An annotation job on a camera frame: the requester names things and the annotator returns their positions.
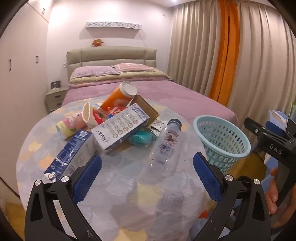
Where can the purple bedspread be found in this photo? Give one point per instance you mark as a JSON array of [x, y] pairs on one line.
[[185, 99]]

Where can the large white milk carton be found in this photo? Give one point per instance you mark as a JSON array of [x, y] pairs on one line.
[[120, 129]]

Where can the small picture frame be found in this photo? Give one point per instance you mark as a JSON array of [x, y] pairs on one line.
[[55, 84]]

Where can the light blue plastic basket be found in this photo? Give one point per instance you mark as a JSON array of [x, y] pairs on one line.
[[217, 160]]

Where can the folded beige quilt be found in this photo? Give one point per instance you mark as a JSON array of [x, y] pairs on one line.
[[138, 76]]

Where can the white red paper cup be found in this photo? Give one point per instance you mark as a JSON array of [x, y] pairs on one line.
[[92, 119]]

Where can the leaf patterned tablecloth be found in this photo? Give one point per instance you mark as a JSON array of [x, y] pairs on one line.
[[129, 192]]

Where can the small blue white milk carton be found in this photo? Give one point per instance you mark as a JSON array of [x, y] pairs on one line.
[[69, 155]]

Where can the beige curtain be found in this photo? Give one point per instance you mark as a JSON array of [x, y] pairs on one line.
[[194, 46], [263, 69]]

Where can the pink pillow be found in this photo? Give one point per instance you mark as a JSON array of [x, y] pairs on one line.
[[134, 67]]

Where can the orange plush toy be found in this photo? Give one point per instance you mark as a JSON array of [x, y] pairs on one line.
[[97, 42]]

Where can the brown cardboard box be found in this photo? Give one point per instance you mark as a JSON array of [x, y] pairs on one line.
[[148, 110]]

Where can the clear plastic bottle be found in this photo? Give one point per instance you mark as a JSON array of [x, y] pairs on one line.
[[163, 148]]

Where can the beige upholstered headboard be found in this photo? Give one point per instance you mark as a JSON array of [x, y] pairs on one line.
[[104, 55]]

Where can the teal soft packet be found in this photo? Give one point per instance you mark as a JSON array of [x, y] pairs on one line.
[[140, 138]]

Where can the orange curtain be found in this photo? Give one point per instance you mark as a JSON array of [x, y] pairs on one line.
[[225, 58]]

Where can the orange canister with white lid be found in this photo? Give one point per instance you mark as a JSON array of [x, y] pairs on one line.
[[115, 99]]

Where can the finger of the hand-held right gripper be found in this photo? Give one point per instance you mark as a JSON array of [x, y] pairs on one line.
[[254, 127]]

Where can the beige nightstand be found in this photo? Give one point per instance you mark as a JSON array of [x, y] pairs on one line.
[[55, 99]]

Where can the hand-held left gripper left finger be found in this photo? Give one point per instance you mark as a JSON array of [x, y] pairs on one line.
[[86, 178]]

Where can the cartoon print paper cup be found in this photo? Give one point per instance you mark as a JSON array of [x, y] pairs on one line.
[[71, 124]]

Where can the purple pillow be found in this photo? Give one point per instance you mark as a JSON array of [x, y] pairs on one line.
[[92, 70]]

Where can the white wardrobe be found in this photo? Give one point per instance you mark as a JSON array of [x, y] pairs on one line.
[[23, 92]]

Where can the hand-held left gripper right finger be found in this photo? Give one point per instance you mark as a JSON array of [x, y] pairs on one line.
[[208, 178]]

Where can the person's right hand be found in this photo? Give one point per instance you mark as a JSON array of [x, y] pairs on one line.
[[272, 194]]

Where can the red blue playing card box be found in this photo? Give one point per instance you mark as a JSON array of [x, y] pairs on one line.
[[114, 110]]

